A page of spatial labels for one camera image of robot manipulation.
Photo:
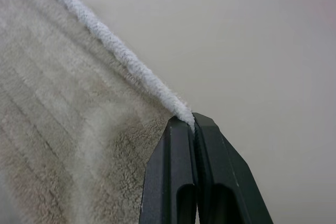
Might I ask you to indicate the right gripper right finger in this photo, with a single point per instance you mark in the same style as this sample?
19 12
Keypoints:
223 182

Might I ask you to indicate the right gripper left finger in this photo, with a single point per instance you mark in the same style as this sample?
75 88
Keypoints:
168 171

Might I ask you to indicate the beige towel with white trim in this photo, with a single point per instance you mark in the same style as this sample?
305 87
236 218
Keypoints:
65 103

